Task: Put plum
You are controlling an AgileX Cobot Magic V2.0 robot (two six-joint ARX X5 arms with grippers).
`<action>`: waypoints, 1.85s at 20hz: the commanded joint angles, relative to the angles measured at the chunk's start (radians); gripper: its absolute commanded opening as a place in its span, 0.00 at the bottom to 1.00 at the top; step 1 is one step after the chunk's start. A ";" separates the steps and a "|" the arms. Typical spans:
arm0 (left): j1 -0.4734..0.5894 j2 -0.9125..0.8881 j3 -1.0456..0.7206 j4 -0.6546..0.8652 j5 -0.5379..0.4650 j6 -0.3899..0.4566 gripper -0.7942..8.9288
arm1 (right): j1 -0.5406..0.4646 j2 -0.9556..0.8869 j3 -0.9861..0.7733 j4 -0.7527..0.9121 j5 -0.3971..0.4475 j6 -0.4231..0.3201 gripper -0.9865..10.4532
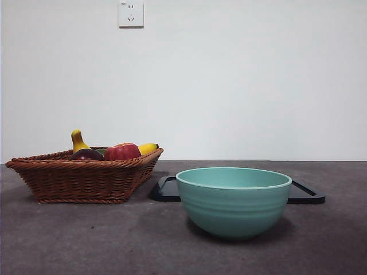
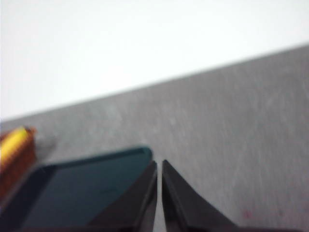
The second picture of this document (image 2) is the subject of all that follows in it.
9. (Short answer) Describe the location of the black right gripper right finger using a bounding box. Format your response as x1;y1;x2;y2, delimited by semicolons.
161;159;309;232

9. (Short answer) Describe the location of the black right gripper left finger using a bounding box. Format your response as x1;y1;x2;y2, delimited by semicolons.
24;160;158;232

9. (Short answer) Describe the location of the yellow banana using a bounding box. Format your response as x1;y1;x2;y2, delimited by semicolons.
0;126;28;167

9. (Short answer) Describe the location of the dark teal flat tray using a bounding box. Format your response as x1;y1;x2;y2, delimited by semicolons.
0;144;154;229

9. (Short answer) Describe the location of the brown wicker basket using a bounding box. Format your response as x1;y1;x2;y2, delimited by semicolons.
0;125;37;201

